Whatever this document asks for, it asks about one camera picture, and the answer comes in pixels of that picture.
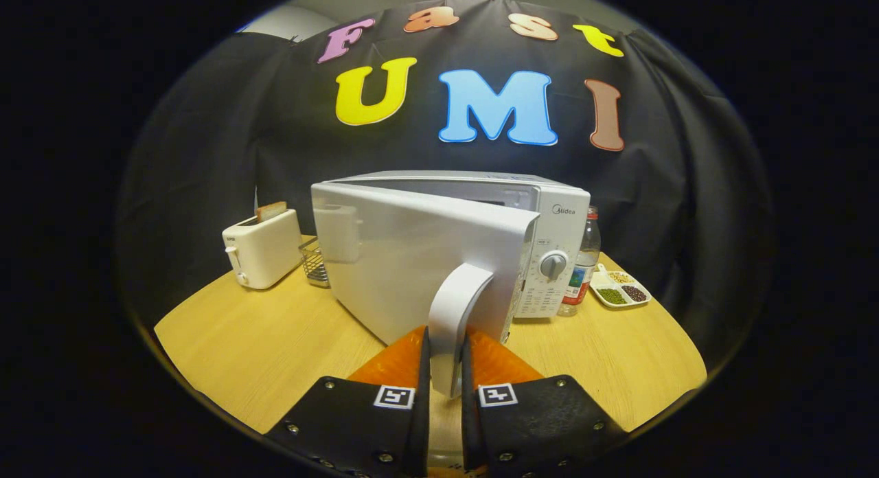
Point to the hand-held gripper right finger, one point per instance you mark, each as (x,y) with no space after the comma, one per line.
(470,423)

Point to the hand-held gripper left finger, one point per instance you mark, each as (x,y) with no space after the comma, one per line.
(420,409)

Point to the white microwave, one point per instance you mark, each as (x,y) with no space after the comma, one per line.
(412,258)

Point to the clear plastic water bottle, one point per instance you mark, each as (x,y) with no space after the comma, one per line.
(584,272)

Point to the white divided dish with beans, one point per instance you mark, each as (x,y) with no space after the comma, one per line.
(599,280)

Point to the white toaster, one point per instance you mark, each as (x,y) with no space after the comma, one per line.
(264,251)

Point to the toast slice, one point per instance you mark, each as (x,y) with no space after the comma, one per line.
(272,211)

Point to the black backdrop cloth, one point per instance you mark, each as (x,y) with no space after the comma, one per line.
(206,155)

